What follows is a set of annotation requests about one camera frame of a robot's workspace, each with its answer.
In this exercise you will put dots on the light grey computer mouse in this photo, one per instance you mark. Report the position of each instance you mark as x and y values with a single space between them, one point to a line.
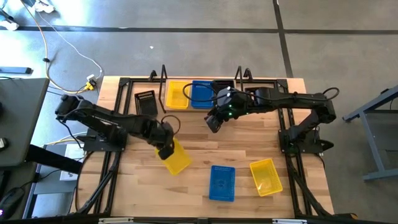
3 143

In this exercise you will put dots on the black plastic basket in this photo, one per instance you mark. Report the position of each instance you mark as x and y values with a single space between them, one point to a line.
222 83
146 104

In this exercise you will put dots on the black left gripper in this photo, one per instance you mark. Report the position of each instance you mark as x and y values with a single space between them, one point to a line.
161 133

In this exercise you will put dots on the white label strip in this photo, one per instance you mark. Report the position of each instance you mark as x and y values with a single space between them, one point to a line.
289 221
115 220

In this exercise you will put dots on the white paper sheet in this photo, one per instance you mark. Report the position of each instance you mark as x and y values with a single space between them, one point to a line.
73 152

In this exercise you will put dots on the black computer mouse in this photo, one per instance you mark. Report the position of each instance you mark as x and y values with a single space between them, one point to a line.
11 200

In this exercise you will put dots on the blue plastic basket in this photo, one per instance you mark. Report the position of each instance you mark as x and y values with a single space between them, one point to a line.
200 93
221 183

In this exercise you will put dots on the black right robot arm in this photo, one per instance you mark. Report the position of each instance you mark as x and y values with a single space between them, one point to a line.
295 96

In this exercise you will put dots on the white crumpled item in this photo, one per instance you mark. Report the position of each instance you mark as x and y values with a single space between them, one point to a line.
45 6

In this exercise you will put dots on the black desk crossbar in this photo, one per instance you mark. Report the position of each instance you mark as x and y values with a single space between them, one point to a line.
53 158

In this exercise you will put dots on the black aluminium table frame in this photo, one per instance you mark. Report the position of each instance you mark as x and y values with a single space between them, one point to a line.
140 80

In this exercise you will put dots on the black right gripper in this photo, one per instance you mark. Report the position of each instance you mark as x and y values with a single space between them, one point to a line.
231 104

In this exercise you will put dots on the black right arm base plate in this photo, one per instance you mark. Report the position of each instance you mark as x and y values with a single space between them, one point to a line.
308 147

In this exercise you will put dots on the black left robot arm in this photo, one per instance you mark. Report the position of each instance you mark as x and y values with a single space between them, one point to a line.
102 119

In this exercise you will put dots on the blue-grey metal table frame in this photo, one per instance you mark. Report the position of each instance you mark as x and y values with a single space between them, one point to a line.
372 141

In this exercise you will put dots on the yellow plastic basket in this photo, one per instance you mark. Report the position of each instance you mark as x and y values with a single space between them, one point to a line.
178 161
177 96
267 179

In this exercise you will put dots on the wooden shelf with black frame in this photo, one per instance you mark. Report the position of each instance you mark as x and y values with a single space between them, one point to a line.
199 110

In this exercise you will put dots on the white and blue item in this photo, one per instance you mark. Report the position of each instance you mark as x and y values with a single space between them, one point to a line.
11 25

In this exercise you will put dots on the black flat device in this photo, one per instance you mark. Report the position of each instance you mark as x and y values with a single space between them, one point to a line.
15 70

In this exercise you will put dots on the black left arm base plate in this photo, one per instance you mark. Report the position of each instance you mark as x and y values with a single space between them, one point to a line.
93 144

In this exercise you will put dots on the grey desk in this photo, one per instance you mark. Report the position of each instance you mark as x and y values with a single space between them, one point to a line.
21 118

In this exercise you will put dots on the white and yellow power plug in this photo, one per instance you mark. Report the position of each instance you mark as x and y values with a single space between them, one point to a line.
91 81

